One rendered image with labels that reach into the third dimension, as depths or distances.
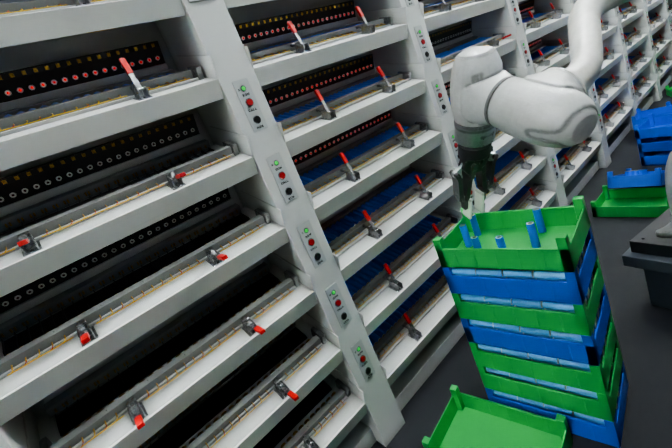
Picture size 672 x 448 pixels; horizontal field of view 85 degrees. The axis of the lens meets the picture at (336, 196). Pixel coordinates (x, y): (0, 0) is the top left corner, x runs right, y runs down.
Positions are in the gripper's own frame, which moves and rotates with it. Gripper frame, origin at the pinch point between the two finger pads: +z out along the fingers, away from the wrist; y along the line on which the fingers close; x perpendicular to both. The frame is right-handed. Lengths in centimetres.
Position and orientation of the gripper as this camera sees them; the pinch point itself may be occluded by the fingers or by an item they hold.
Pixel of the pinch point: (473, 204)
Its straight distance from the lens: 106.1
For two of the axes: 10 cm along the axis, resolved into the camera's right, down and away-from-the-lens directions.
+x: -4.2, -4.9, 7.6
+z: 2.1, 7.6, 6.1
